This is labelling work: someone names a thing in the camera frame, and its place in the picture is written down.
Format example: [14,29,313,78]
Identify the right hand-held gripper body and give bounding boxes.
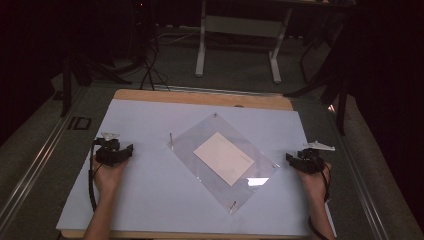
[294,140,336,175]

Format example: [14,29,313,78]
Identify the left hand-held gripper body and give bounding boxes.
[93,131,132,167]

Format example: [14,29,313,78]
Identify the white card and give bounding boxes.
[192,131,256,187]

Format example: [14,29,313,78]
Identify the clear acrylic photo frame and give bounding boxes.
[166,112,281,215]

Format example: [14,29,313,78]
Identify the person's right hand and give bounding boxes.
[295,161,333,202]

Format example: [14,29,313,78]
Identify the person's left hand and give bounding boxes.
[92,154,130,197]

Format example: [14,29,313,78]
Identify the white table mat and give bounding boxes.
[55,98,338,239]

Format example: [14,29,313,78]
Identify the black tripod stand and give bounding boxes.
[283,14,355,137]

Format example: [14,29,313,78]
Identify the wooden table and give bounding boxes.
[61,88,295,240]

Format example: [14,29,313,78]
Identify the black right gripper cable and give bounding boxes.
[307,162,335,240]

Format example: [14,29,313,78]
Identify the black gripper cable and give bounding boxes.
[87,137,102,213]
[307,162,335,240]

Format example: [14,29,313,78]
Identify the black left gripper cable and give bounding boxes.
[87,137,102,213]

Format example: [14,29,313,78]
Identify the metal floor rail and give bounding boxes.
[145,83,285,98]
[0,96,85,228]
[324,105,392,240]

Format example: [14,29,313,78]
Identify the black floor cables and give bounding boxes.
[139,41,172,92]

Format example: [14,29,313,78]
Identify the white floor cable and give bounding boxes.
[155,30,202,47]

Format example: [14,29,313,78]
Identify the white metal desk frame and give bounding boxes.
[194,0,356,85]

